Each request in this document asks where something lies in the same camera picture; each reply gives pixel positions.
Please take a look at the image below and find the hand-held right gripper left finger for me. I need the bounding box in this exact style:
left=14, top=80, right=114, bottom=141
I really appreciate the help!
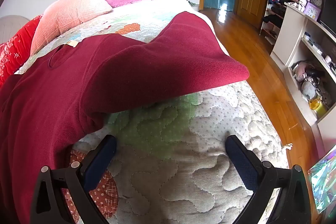
left=30, top=135, right=117, bottom=224

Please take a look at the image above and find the pink soft bag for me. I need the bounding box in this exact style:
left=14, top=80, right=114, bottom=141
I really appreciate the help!
left=294, top=61, right=311, bottom=80

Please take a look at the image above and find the black hair dryer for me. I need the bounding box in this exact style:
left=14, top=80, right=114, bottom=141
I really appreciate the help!
left=304, top=69, right=326, bottom=83

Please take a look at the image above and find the black flat television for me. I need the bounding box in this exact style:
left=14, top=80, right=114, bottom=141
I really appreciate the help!
left=319, top=0, right=336, bottom=35

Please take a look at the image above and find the yellow cup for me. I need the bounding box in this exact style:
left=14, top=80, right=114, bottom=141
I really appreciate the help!
left=310, top=99, right=327, bottom=118

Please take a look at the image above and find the beige round headboard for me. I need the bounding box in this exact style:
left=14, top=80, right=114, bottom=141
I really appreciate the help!
left=0, top=15, right=30, bottom=45

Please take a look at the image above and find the purple square clock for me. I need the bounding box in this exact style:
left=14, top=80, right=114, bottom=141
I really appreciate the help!
left=304, top=2, right=321, bottom=21

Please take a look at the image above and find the iridescent shiny box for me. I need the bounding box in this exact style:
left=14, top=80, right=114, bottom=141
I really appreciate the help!
left=307, top=145, right=336, bottom=214

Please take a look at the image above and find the red embroidered duvet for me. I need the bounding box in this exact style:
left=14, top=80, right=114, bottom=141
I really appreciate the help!
left=0, top=14, right=44, bottom=88

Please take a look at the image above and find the white desk shelf unit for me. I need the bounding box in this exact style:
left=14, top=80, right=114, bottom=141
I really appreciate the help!
left=270, top=2, right=336, bottom=151

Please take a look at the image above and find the maroon fleece sweater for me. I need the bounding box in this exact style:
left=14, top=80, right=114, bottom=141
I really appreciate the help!
left=0, top=11, right=250, bottom=224

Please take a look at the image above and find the pink checked pillow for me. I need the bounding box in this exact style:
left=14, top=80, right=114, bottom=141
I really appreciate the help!
left=30, top=0, right=113, bottom=56

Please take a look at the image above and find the patchwork quilted bedspread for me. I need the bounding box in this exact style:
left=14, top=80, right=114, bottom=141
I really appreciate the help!
left=14, top=0, right=293, bottom=224

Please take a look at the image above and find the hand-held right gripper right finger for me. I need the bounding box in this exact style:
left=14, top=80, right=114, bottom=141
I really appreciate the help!
left=225, top=135, right=319, bottom=224

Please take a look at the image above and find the white shoe rack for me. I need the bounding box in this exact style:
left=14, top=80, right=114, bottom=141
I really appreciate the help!
left=260, top=0, right=302, bottom=46

